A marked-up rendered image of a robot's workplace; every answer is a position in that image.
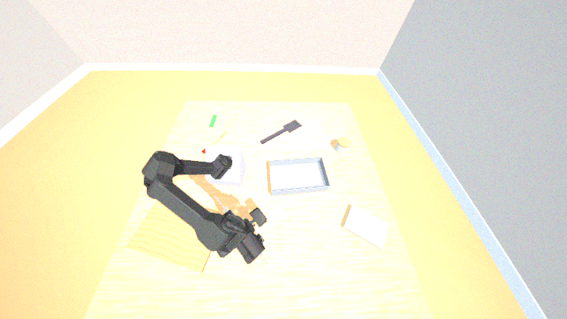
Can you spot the grey rectangular roasting tin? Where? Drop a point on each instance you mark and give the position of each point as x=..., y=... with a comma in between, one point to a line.
x=296, y=176

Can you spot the white cylinder with orange top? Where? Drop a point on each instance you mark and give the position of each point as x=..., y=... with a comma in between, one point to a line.
x=342, y=145

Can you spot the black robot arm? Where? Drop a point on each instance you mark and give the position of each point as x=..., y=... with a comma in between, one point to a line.
x=213, y=230

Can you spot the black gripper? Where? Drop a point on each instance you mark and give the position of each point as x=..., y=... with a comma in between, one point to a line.
x=258, y=217

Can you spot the light brown wooden board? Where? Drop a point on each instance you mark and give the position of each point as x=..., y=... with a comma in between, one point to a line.
x=163, y=235

